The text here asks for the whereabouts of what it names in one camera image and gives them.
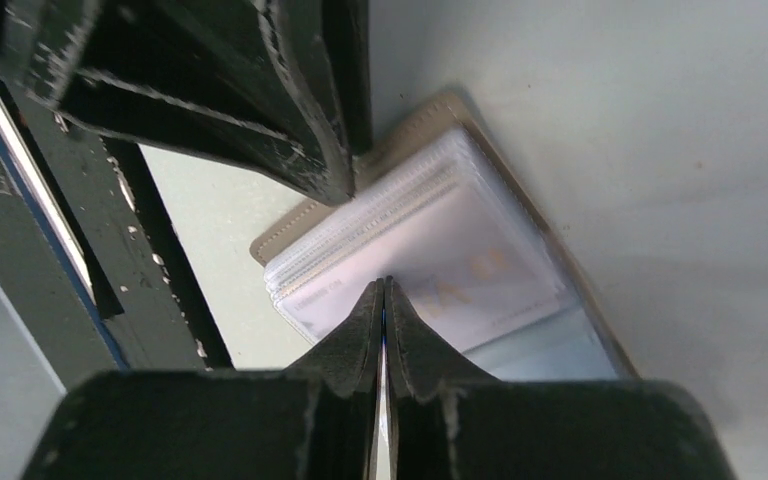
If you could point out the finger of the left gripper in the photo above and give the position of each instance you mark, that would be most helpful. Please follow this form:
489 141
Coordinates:
281 88

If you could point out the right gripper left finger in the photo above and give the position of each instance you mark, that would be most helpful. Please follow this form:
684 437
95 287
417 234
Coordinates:
315 419

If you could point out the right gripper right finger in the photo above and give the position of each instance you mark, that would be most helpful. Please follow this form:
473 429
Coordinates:
449 419

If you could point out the white credit card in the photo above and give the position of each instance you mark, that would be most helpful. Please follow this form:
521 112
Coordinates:
471 267

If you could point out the grey card holder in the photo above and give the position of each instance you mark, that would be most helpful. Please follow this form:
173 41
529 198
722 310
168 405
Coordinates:
443 143

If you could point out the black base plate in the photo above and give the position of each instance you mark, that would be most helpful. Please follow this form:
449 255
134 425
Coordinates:
89 259

